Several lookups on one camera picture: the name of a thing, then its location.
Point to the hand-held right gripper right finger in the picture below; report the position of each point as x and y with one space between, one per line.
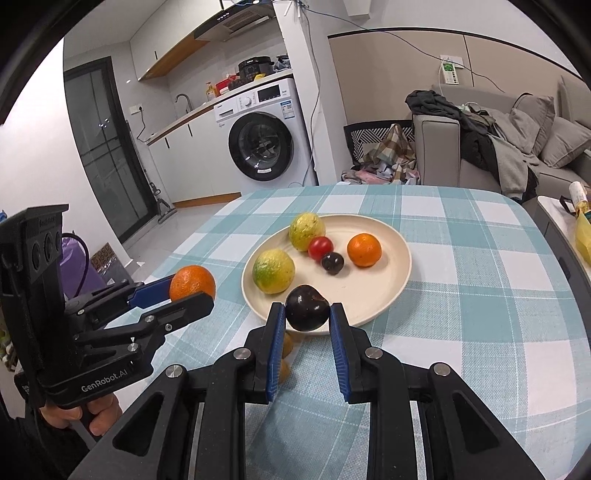
339 355

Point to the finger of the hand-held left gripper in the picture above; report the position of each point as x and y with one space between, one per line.
184 311
150 290

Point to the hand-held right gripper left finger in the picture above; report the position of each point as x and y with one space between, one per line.
276 355

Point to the orange tangerine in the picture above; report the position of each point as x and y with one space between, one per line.
193 282
364 250

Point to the dark purple plum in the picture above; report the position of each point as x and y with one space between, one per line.
307 308

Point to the cream round plate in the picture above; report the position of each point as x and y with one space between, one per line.
378 286

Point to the dark grape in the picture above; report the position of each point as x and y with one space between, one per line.
332 263

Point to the red cherry tomato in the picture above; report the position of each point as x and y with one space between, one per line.
320 248

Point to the person's left forearm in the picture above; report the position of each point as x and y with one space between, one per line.
41 454

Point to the person's left hand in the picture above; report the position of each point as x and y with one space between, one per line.
99 410

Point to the patterned cardboard box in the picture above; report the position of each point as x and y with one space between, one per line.
108 263

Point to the purple bag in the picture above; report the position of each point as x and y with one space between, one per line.
78 272

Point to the green yellow lemon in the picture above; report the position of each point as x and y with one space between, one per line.
273 271
307 230

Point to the floor mop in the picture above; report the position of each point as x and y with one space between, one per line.
164 207

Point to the white kitchen counter cabinet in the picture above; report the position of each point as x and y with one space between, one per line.
194 157

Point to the teal checked tablecloth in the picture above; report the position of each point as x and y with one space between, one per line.
461 277

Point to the dark glass door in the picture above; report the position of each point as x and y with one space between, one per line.
101 152

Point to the white washing machine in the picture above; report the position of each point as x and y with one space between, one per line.
263 138

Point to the metal faucet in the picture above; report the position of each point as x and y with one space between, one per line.
182 99

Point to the yellow bottle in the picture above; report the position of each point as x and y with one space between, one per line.
211 91

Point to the plaid cloth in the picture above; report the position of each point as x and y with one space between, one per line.
392 152

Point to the black patterned laundry basket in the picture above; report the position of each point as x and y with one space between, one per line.
360 138

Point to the red box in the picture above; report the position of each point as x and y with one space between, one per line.
225 84

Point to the grey sofa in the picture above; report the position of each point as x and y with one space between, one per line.
438 152

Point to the black pressure cooker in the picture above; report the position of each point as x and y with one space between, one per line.
255 68

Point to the white side table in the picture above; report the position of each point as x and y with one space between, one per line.
558 240

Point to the pile of dark clothes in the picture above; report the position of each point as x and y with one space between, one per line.
485 138

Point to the bag on washing machine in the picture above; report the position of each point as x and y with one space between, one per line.
282 63

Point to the yellow plastic bag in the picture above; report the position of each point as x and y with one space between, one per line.
584 237

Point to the range hood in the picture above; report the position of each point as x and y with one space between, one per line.
235 21

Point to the white rolled packet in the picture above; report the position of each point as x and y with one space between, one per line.
577 196

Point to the grey pillow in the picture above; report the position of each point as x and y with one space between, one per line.
531 122
565 143

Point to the wooden wall cabinet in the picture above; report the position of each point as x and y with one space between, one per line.
166 57

